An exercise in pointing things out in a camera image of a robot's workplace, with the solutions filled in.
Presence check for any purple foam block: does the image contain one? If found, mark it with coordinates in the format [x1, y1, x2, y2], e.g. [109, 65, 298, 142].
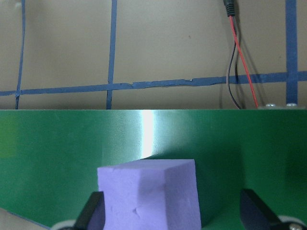
[97, 159, 202, 230]

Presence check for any green conveyor belt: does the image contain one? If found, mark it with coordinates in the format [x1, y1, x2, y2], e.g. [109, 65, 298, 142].
[0, 103, 307, 230]

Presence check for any red and black wire pair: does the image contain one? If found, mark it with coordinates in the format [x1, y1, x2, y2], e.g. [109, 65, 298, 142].
[222, 0, 260, 110]

